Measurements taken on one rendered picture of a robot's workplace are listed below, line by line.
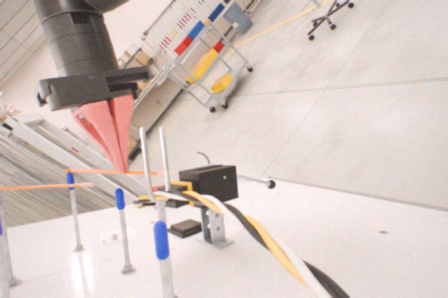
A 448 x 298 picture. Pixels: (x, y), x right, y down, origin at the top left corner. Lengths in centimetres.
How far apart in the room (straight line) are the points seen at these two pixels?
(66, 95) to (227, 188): 19
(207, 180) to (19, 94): 835
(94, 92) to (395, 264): 31
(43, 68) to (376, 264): 843
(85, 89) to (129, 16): 843
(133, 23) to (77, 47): 838
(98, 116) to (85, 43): 7
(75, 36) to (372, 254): 35
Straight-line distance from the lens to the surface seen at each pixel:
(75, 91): 29
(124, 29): 862
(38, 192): 97
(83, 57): 30
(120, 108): 30
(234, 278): 28
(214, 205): 16
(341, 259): 32
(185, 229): 39
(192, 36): 436
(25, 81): 859
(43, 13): 33
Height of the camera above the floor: 127
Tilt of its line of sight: 22 degrees down
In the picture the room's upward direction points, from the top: 50 degrees counter-clockwise
